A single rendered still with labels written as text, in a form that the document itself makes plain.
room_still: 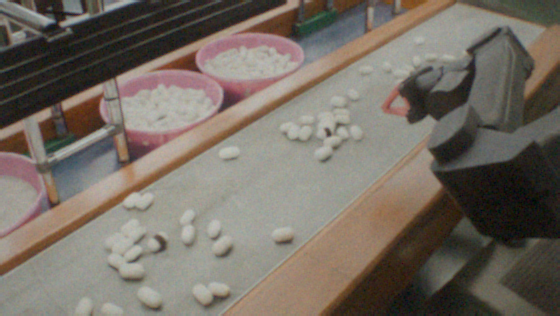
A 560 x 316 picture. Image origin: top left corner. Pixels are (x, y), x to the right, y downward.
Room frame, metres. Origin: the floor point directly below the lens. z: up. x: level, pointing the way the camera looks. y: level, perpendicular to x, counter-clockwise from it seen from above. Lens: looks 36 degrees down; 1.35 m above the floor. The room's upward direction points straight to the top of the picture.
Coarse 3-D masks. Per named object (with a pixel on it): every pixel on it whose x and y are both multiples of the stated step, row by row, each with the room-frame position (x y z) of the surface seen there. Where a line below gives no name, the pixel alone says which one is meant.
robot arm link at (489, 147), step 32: (480, 128) 0.38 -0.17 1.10; (544, 128) 0.32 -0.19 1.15; (480, 160) 0.32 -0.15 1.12; (512, 160) 0.29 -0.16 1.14; (544, 160) 0.29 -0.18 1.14; (448, 192) 0.35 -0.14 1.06; (480, 192) 0.32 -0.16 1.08; (512, 192) 0.30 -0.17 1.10; (544, 192) 0.28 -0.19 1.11; (480, 224) 0.33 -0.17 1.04; (512, 224) 0.30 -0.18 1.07; (544, 224) 0.28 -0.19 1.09
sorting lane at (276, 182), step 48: (384, 48) 1.34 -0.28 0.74; (432, 48) 1.35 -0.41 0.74; (336, 96) 1.08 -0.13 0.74; (384, 96) 1.08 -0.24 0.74; (240, 144) 0.89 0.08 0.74; (288, 144) 0.89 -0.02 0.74; (384, 144) 0.89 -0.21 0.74; (144, 192) 0.74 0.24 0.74; (192, 192) 0.74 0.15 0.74; (240, 192) 0.74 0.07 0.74; (288, 192) 0.74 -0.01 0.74; (336, 192) 0.74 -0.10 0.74; (96, 240) 0.62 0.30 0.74; (144, 240) 0.62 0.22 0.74; (240, 240) 0.62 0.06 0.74; (288, 240) 0.62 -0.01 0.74; (0, 288) 0.51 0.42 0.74; (48, 288) 0.51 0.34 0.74; (96, 288) 0.52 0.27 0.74; (240, 288) 0.52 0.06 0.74
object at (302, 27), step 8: (304, 0) 1.57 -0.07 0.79; (328, 0) 1.68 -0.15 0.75; (304, 8) 1.58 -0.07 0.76; (328, 8) 1.68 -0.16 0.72; (296, 16) 1.58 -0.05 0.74; (312, 16) 1.64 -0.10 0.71; (320, 16) 1.64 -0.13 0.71; (328, 16) 1.67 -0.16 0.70; (336, 16) 1.70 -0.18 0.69; (296, 24) 1.57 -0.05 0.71; (304, 24) 1.57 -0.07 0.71; (312, 24) 1.60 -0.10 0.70; (320, 24) 1.63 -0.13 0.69; (296, 32) 1.56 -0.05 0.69; (304, 32) 1.57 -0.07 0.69
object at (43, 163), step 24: (0, 0) 0.67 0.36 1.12; (96, 0) 0.79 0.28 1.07; (168, 0) 0.69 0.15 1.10; (0, 24) 0.68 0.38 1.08; (24, 24) 0.61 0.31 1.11; (48, 24) 0.58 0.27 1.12; (0, 48) 0.67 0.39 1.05; (24, 120) 0.67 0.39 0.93; (120, 120) 0.80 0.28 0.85; (72, 144) 0.73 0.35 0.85; (120, 144) 0.79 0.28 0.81; (48, 168) 0.68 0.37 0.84; (120, 168) 0.79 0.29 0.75; (48, 192) 0.67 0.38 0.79
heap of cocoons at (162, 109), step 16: (144, 96) 1.09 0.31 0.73; (160, 96) 1.07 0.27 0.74; (176, 96) 1.08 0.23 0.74; (192, 96) 1.08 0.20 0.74; (128, 112) 1.02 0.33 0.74; (144, 112) 1.01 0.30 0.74; (160, 112) 1.01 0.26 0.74; (176, 112) 1.02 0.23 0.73; (192, 112) 1.01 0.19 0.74; (208, 112) 1.00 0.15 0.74; (144, 128) 0.94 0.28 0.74; (160, 128) 0.94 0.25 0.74; (144, 144) 0.90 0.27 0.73
